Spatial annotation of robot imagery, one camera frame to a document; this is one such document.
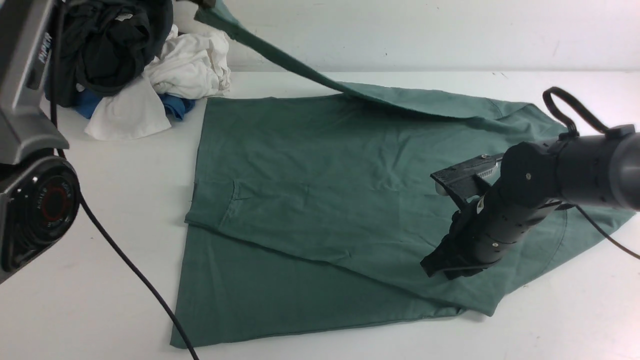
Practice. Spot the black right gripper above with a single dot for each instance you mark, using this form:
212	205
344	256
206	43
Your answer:
460	252

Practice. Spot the green long sleeve shirt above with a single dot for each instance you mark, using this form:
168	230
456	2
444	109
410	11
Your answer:
312	214

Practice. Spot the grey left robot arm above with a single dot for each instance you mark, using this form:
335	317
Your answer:
40	191

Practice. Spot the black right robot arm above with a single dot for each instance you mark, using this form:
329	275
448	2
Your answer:
501	197

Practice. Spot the white crumpled shirt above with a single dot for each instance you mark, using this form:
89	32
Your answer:
192	66

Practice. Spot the blue crumpled garment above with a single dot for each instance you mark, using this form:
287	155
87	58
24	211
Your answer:
175	107

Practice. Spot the dark green crumpled garment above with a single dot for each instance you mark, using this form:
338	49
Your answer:
106	44

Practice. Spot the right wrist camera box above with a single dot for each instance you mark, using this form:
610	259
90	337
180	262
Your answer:
467	179

